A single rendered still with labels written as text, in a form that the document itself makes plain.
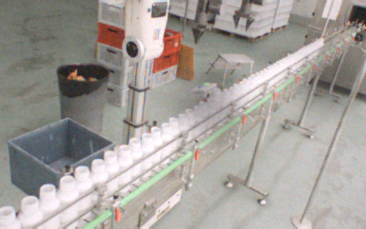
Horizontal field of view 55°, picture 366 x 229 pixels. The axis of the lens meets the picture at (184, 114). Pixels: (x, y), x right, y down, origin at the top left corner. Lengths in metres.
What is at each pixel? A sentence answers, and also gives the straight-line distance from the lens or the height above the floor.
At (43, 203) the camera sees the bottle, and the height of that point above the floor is 1.13.
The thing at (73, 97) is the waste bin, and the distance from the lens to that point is 3.11.
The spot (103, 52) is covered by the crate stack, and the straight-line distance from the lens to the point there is 3.98.
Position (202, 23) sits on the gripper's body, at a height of 1.47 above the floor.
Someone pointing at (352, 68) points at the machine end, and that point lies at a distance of 5.93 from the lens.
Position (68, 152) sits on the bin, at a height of 0.76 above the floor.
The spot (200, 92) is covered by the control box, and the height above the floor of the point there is 1.10.
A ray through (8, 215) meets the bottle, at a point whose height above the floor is 1.17.
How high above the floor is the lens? 1.80
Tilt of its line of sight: 26 degrees down
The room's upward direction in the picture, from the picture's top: 10 degrees clockwise
